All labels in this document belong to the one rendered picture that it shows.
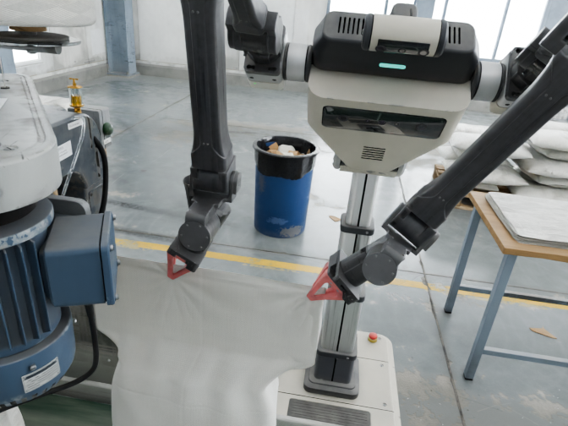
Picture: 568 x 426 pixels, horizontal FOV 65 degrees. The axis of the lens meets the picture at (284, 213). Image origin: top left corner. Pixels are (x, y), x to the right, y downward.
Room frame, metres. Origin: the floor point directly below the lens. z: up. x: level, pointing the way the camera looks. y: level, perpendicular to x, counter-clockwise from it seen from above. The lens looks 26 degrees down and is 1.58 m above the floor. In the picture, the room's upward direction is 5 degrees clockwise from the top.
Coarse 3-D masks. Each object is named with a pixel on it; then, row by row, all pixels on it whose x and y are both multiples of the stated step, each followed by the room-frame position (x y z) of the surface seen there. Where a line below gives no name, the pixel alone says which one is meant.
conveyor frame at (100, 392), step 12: (60, 384) 1.03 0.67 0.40; (84, 384) 1.02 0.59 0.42; (96, 384) 1.02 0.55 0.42; (108, 384) 1.03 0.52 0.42; (72, 396) 1.02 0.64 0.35; (84, 396) 1.02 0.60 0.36; (96, 396) 1.02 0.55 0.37; (108, 396) 1.01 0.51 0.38; (276, 420) 0.95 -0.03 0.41; (288, 420) 0.95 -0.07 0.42; (300, 420) 0.96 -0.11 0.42; (312, 420) 0.96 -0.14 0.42
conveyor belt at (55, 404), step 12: (48, 396) 0.99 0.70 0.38; (60, 396) 1.00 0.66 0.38; (24, 408) 0.94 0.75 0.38; (36, 408) 0.95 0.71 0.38; (48, 408) 0.95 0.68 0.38; (60, 408) 0.95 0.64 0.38; (72, 408) 0.96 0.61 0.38; (84, 408) 0.96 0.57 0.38; (96, 408) 0.97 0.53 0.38; (108, 408) 0.97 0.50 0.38; (24, 420) 0.90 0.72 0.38; (36, 420) 0.91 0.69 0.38; (48, 420) 0.91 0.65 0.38; (60, 420) 0.91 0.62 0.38; (72, 420) 0.92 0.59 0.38; (84, 420) 0.92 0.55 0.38; (96, 420) 0.92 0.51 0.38; (108, 420) 0.93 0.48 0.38
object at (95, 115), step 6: (72, 108) 0.96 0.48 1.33; (84, 108) 0.96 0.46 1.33; (96, 108) 0.97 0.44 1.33; (102, 108) 0.98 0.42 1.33; (108, 108) 0.99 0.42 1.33; (90, 114) 0.95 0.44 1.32; (96, 114) 0.95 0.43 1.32; (102, 114) 0.97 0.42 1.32; (108, 114) 0.99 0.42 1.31; (96, 120) 0.95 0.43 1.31; (108, 120) 0.99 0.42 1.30; (102, 126) 0.96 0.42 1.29; (102, 132) 0.96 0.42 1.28; (102, 138) 0.96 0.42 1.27; (102, 144) 0.95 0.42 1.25; (108, 144) 0.98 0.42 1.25
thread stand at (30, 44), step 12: (0, 36) 0.55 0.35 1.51; (12, 36) 0.56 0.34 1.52; (24, 36) 0.57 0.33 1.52; (36, 36) 0.58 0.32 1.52; (48, 36) 0.59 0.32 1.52; (60, 36) 0.60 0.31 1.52; (12, 48) 0.59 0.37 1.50; (24, 48) 0.59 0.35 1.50; (36, 48) 0.59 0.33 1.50; (48, 48) 0.59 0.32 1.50; (60, 48) 0.60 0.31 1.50
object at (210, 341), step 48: (144, 288) 0.76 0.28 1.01; (192, 288) 0.75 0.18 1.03; (240, 288) 0.73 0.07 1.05; (288, 288) 0.73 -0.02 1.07; (144, 336) 0.76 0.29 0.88; (192, 336) 0.75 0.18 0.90; (240, 336) 0.73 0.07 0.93; (288, 336) 0.72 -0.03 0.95; (144, 384) 0.71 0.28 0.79; (192, 384) 0.70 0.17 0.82; (240, 384) 0.70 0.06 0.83
